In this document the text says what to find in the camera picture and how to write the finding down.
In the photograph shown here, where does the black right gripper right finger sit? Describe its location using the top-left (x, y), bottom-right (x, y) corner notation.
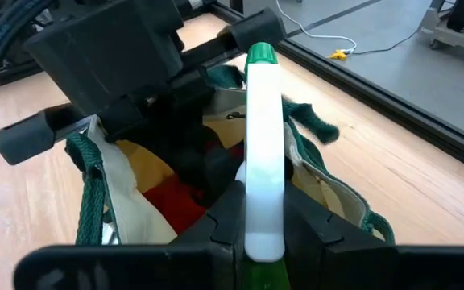
top-left (283, 182), bottom-right (464, 290)

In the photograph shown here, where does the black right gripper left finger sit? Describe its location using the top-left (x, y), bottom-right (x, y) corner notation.
top-left (13, 180), bottom-right (247, 290)

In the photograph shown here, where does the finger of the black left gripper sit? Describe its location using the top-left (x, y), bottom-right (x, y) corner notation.
top-left (0, 112), bottom-right (56, 166)
top-left (227, 7), bottom-right (287, 54)

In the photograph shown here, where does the beige green-trimmed gardening bag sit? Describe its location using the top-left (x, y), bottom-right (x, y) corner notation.
top-left (64, 64), bottom-right (396, 247)

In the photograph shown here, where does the green spray bottle white head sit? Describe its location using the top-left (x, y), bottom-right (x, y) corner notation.
top-left (234, 41), bottom-right (293, 290)

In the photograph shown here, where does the grey cart base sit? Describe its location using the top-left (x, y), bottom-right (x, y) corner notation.
top-left (416, 0), bottom-right (464, 61)

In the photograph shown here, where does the white floor cable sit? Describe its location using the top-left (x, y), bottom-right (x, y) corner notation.
top-left (274, 0), bottom-right (358, 54)

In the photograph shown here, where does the black floor cable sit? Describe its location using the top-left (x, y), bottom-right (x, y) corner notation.
top-left (351, 28), bottom-right (423, 56)

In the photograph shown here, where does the black table frame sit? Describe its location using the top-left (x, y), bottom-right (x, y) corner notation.
top-left (209, 0), bottom-right (464, 176)

